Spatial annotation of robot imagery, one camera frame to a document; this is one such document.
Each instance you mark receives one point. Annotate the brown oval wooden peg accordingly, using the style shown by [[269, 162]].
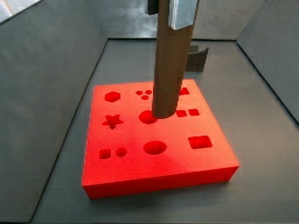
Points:
[[173, 47]]

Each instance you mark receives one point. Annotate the dark grey curved fixture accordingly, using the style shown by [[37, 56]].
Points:
[[197, 59]]

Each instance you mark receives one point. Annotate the red foam shape-sorter block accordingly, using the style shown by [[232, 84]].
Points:
[[138, 154]]

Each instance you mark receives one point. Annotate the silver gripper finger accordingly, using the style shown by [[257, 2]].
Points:
[[152, 7], [182, 13]]

